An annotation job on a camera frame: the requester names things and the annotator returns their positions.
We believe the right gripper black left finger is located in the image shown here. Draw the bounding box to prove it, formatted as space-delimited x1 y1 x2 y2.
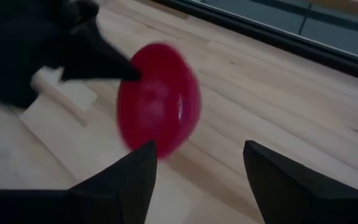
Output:
0 139 158 224

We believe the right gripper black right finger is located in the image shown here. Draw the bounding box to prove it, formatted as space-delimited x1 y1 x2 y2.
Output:
242 139 358 224

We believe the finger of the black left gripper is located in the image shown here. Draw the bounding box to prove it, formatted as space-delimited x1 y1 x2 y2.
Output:
60 18 142 82

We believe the pink plastic bowl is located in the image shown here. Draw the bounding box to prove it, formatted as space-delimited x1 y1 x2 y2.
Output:
116 42 202 160

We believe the white tape patch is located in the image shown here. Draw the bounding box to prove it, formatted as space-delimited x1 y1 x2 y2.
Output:
19 66 98 127

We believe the black table edge frame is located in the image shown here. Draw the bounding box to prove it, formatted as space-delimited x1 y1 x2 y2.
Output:
152 0 358 85

